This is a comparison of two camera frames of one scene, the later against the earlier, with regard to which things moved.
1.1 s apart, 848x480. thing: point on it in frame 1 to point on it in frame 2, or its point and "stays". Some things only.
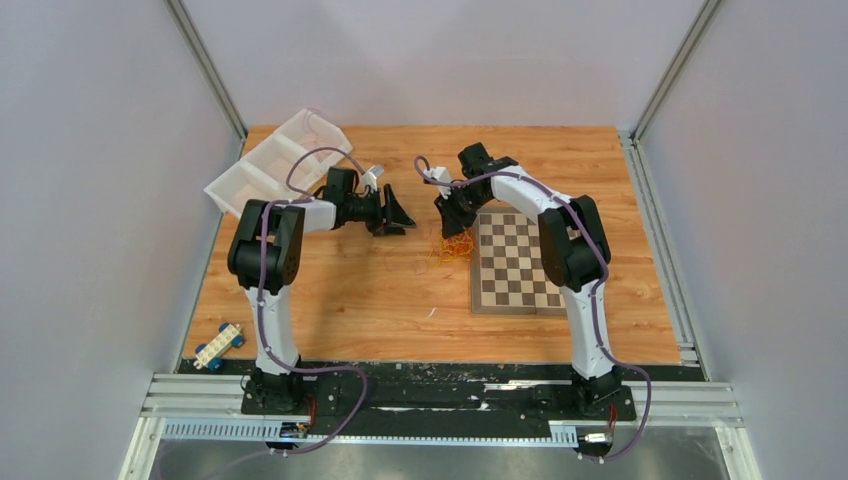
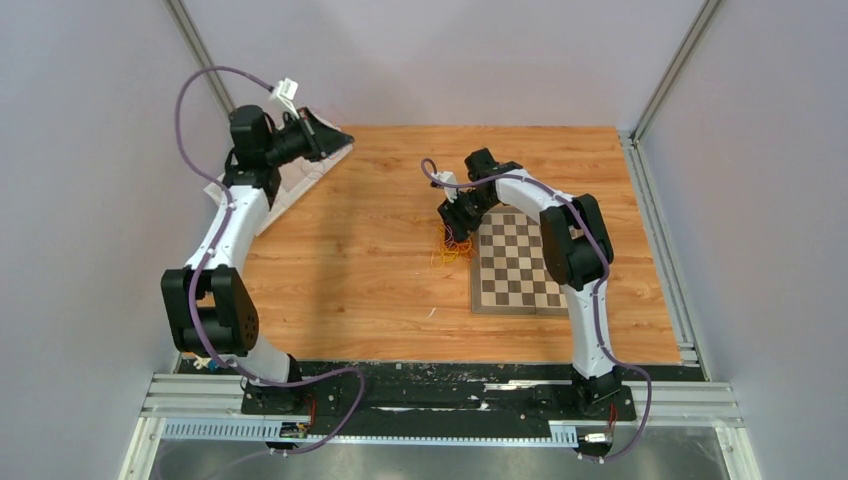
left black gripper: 396,215 to 320,140
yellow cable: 449,250 stays
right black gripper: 453,221 stays
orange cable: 459,244 stays
